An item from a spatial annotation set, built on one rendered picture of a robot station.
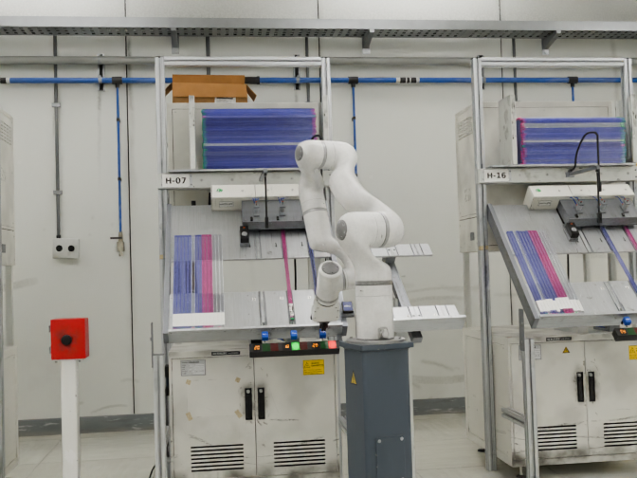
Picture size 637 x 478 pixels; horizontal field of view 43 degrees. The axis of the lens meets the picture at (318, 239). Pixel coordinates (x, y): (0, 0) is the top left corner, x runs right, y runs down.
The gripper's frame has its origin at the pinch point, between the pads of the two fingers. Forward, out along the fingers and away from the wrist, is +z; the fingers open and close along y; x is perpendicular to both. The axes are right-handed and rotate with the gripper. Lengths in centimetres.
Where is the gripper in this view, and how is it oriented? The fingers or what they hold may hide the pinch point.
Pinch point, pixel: (323, 324)
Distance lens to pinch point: 307.7
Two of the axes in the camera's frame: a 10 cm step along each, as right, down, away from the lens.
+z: -0.7, 7.1, 7.1
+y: 9.9, -0.2, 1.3
